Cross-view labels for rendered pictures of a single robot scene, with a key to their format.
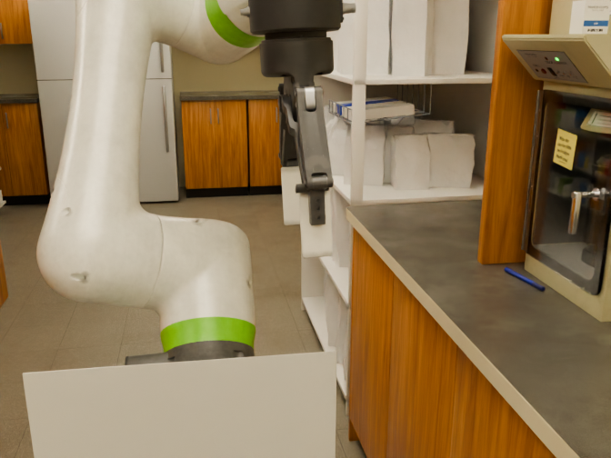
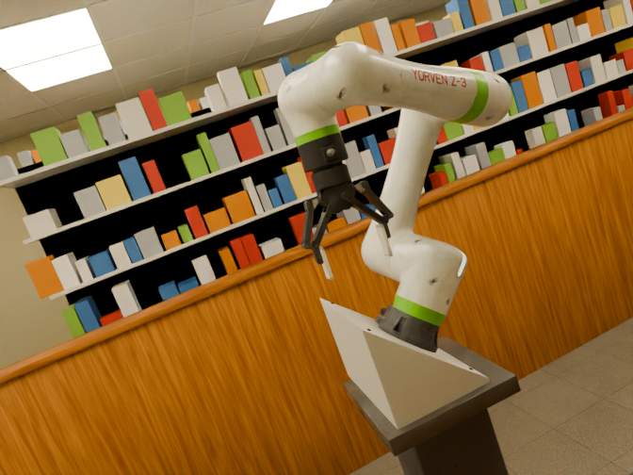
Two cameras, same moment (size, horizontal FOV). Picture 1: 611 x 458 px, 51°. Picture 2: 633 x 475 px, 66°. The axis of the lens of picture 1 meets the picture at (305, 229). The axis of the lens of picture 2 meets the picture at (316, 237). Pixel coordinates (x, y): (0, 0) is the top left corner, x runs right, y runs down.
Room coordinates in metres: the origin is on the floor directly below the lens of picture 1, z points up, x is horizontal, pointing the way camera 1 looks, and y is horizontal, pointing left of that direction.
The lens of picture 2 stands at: (0.54, -0.98, 1.55)
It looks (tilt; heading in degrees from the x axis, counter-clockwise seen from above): 10 degrees down; 86
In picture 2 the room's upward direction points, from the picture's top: 20 degrees counter-clockwise
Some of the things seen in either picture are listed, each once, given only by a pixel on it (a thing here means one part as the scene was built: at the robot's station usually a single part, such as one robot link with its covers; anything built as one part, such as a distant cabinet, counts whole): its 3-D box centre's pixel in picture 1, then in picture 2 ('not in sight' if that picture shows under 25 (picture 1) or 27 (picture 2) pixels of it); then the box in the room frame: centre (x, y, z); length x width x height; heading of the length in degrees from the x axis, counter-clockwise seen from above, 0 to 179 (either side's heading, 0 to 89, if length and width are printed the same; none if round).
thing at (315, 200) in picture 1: (317, 200); (312, 253); (0.59, -0.01, 1.36); 0.03 x 0.01 x 0.05; 9
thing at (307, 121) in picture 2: not in sight; (310, 105); (0.69, 0.01, 1.63); 0.13 x 0.11 x 0.14; 125
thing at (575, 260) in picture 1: (567, 186); not in sight; (1.37, -0.57, 1.19); 0.30 x 0.01 x 0.40; 10
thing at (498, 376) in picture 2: not in sight; (423, 386); (0.74, 0.12, 0.92); 0.32 x 0.32 x 0.04; 8
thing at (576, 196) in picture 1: (582, 211); not in sight; (1.25, -0.56, 1.17); 0.05 x 0.03 x 0.10; 100
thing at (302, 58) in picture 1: (297, 83); (334, 189); (0.68, 0.01, 1.46); 0.08 x 0.07 x 0.09; 9
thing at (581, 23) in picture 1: (589, 17); not in sight; (1.28, -0.54, 1.54); 0.05 x 0.05 x 0.06; 5
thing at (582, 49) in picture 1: (561, 59); not in sight; (1.36, -0.53, 1.46); 0.32 x 0.11 x 0.10; 10
